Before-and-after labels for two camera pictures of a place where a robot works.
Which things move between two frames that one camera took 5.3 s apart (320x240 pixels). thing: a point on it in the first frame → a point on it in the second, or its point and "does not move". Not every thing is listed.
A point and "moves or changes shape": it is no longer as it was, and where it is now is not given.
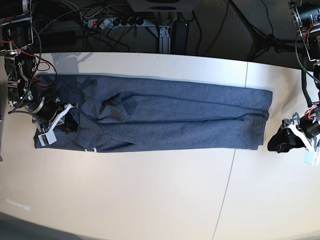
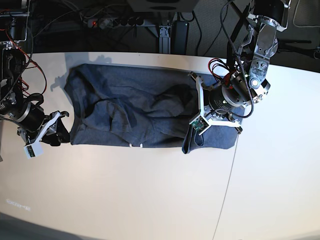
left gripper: x=46 y=108 → x=36 y=124
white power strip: x=116 y=23 does not move
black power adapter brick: x=179 y=37 does not move
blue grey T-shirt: x=133 y=115 moves or changes shape
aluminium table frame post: x=164 y=39 does not move
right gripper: x=286 y=138 → x=225 y=100
